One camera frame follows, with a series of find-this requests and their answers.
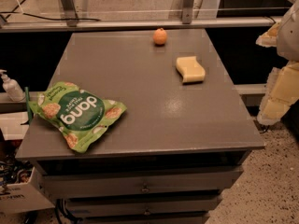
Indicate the yellow sponge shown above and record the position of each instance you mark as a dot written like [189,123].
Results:
[190,70]

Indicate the metal frame rail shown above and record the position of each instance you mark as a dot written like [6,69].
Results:
[81,26]

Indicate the green stick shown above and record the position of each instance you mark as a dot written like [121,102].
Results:
[29,111]

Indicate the green rice chip bag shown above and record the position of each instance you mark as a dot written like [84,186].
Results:
[80,116]

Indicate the white cardboard box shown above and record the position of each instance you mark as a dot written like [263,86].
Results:
[25,197]

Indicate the grey drawer cabinet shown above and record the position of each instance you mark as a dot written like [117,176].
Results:
[176,148]

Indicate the orange fruit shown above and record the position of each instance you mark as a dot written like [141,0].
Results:
[160,36]

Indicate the white pump bottle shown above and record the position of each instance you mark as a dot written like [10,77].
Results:
[12,87]

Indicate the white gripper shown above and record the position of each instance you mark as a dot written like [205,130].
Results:
[289,36]

